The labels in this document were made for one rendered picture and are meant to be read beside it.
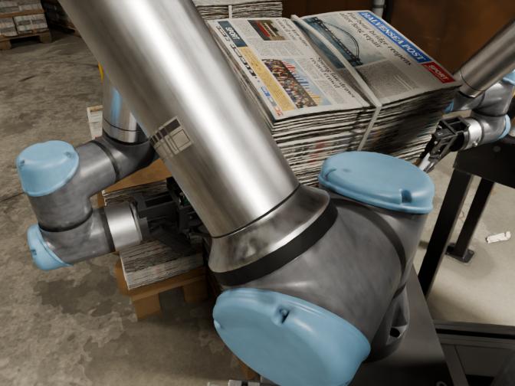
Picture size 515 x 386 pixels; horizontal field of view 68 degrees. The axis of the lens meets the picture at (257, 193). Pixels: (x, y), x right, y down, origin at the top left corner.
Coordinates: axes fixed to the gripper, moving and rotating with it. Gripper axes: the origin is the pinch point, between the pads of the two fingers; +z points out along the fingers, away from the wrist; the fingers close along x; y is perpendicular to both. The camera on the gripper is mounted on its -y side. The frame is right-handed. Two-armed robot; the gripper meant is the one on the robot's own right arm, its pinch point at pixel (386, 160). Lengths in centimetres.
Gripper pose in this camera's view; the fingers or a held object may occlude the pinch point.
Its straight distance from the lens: 90.4
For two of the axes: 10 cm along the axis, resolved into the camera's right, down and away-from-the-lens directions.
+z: -9.0, 2.5, -3.6
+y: 1.3, -6.4, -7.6
